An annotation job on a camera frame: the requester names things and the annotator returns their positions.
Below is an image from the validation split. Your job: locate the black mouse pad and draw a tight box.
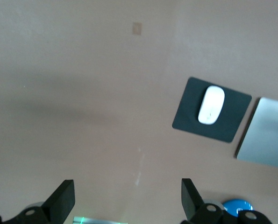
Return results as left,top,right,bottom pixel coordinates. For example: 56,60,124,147
171,77,253,143

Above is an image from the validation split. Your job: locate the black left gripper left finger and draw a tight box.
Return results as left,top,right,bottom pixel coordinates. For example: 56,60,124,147
0,179,76,224

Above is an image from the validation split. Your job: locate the white computer mouse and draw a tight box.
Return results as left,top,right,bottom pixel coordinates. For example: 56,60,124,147
198,85,225,125

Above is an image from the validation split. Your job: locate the silver closed laptop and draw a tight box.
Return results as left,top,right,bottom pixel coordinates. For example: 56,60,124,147
234,97,278,169

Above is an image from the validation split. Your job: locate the brown tape patch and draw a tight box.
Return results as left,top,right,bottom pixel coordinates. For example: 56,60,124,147
132,22,143,35

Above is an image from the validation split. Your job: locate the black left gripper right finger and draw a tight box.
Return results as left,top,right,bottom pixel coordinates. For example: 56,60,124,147
180,178,273,224

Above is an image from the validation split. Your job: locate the blue desk lamp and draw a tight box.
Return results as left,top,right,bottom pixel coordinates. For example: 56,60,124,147
222,198,254,217

